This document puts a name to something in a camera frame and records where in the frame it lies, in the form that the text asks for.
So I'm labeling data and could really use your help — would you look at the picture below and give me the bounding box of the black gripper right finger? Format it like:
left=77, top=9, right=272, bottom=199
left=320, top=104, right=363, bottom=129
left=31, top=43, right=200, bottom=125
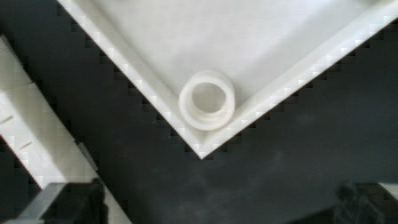
left=290, top=182, right=398, bottom=224

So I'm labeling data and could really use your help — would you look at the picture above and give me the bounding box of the white U-shaped obstacle fence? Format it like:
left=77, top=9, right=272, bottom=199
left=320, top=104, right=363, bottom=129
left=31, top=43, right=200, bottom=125
left=0, top=34, right=134, bottom=224

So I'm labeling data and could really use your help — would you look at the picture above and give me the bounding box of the white square tabletop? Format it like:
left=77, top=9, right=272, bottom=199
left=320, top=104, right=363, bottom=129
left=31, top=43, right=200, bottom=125
left=57, top=0, right=398, bottom=156

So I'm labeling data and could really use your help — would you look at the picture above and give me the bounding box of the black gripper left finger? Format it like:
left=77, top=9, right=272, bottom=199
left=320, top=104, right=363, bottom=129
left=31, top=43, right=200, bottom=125
left=17, top=177, right=111, bottom=224

